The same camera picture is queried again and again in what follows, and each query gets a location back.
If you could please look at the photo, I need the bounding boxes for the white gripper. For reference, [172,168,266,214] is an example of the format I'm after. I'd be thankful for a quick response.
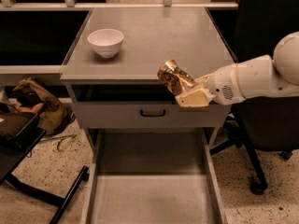
[176,63,245,107]

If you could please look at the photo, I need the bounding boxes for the crushed orange soda can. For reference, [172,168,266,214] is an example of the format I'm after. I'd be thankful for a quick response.
[157,60,196,96]

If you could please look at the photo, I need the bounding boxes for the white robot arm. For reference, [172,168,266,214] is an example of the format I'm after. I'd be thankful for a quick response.
[176,32,299,107]

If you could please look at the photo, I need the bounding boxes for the grey drawer cabinet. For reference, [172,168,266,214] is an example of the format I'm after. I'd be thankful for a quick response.
[61,7,234,143]

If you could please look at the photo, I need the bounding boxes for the grey open middle drawer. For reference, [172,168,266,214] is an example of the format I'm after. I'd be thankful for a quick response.
[80,129,228,224]

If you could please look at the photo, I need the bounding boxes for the grey upper drawer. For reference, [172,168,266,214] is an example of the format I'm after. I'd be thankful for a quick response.
[74,102,230,129]

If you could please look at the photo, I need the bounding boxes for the black office chair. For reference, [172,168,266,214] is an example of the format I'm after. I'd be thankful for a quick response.
[210,97,299,195]

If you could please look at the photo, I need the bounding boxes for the white ceramic bowl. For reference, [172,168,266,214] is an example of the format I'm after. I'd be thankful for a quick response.
[88,29,124,58]

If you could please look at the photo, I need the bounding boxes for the brown bag on floor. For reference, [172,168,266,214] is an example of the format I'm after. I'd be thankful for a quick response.
[13,78,75,135]

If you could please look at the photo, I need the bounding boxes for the black side table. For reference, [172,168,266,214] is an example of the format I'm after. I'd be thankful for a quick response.
[0,126,90,224]

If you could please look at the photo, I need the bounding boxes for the black box on table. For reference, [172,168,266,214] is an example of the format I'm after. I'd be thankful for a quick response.
[0,103,39,151]

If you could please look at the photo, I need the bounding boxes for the black drawer handle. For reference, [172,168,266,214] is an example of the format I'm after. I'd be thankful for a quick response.
[139,109,166,118]

